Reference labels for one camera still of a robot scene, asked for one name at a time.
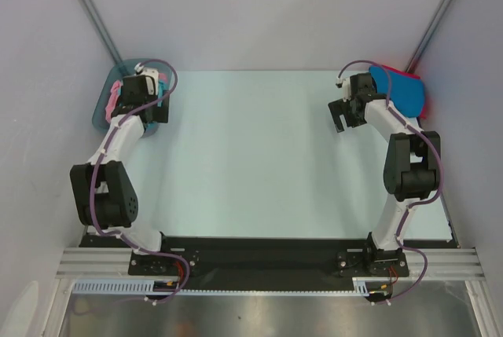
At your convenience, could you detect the teal t shirt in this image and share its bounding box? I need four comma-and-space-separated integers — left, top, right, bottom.
143, 72, 170, 137

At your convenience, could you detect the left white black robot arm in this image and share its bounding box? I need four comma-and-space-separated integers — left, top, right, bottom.
70, 68, 174, 274

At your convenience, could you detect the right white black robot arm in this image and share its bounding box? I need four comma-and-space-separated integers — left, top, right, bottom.
328, 72, 443, 275

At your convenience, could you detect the pink crumpled t shirt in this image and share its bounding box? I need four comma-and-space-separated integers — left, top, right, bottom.
105, 80, 122, 123

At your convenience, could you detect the grey plastic basket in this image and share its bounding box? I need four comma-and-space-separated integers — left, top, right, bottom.
92, 58, 173, 134

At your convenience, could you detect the blue folded t shirt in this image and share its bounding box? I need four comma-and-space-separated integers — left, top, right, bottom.
369, 65, 425, 119

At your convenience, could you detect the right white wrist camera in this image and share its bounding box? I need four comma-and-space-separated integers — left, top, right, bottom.
336, 77, 351, 101

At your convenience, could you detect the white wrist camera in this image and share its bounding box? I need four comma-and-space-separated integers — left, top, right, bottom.
134, 63, 159, 95
336, 77, 351, 101

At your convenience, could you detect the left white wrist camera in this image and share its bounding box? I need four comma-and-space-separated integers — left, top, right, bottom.
134, 63, 159, 95

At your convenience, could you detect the left corner aluminium post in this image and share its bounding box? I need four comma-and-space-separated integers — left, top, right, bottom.
78, 0, 123, 64

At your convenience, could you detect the corner aluminium post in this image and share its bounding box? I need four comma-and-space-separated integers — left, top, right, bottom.
405, 0, 455, 74
78, 0, 123, 64

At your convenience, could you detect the right corner aluminium post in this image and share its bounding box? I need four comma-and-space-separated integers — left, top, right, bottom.
405, 0, 455, 74

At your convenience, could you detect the grey slotted cable duct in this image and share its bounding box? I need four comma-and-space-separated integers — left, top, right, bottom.
72, 279, 390, 297

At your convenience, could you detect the aluminium frame rail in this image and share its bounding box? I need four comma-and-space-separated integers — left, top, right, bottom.
56, 247, 485, 281

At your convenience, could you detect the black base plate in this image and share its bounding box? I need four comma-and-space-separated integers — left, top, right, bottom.
79, 234, 457, 292

